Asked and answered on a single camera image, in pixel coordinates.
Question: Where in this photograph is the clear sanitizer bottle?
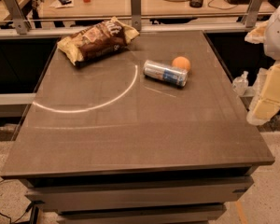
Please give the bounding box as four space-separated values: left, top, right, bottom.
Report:
232 71 248 96

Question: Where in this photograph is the black mesh pen cup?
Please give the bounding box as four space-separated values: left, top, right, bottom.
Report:
189 0 203 8

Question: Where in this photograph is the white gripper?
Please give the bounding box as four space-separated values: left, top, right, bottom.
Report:
245 6 280 126

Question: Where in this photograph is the orange ball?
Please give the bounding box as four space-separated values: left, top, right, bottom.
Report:
172 56 190 71

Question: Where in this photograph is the grey metal bracket middle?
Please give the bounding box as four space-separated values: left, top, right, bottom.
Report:
131 0 142 31

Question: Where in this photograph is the grey metal bracket left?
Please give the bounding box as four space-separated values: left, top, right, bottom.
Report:
3 0 31 35

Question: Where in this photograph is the grey metal bracket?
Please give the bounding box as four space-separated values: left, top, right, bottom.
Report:
243 0 263 28
3 0 31 35
131 0 142 31

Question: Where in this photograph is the brown yellow chip bag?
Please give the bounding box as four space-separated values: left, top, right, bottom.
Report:
57 17 139 65

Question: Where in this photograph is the silver blue redbull can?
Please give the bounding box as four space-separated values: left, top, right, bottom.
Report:
143 60 188 87

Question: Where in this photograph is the grey metal bracket right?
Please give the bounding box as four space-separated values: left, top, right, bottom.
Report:
243 0 263 28

